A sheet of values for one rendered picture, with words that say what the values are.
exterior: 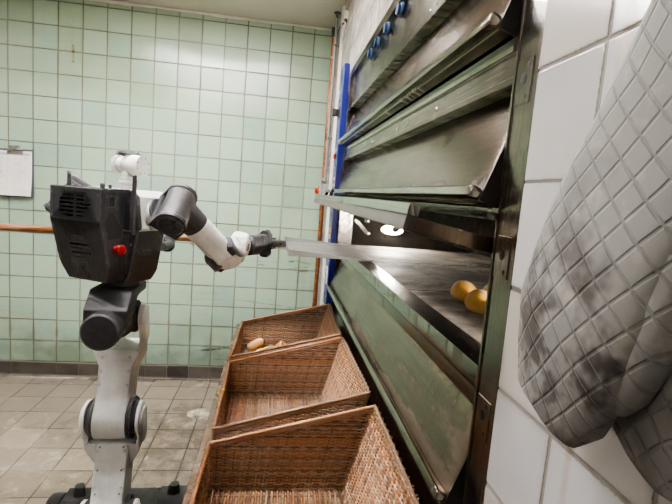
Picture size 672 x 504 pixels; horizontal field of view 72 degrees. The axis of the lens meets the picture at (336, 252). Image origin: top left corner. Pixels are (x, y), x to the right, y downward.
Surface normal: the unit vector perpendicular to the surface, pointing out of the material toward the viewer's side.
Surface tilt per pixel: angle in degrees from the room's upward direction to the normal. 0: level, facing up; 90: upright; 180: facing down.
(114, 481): 74
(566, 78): 90
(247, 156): 90
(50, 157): 90
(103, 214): 90
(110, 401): 60
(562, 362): 101
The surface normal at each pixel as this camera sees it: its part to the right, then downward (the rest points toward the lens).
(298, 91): 0.12, 0.13
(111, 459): 0.17, -0.14
